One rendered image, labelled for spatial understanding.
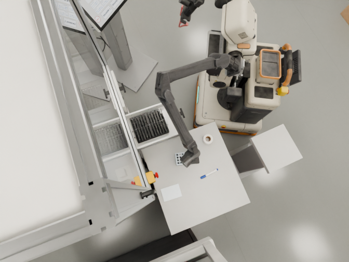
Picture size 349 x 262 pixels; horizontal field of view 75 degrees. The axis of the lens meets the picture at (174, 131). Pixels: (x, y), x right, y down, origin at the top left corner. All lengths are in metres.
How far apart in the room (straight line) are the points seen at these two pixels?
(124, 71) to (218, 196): 1.74
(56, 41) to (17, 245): 0.36
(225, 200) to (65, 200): 1.34
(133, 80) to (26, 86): 2.18
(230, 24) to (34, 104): 1.11
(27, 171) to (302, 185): 2.56
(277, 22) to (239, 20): 2.07
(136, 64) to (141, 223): 1.71
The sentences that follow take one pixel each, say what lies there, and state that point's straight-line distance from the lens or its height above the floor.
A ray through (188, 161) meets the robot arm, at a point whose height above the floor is 1.01.
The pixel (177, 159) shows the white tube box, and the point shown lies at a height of 0.80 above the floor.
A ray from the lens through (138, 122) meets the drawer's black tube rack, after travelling 1.56.
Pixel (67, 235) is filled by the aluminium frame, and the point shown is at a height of 1.99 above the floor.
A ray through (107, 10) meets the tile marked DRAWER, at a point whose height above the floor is 1.01.
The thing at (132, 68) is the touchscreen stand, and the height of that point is 0.04.
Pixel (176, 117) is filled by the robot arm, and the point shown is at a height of 1.21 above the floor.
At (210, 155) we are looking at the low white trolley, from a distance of 1.66.
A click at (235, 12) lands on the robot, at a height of 1.36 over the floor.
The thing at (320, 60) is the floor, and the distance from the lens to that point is 3.36.
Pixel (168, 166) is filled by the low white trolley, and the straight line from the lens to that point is 1.62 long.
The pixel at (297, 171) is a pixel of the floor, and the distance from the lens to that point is 2.75.
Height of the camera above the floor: 2.37
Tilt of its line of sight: 75 degrees down
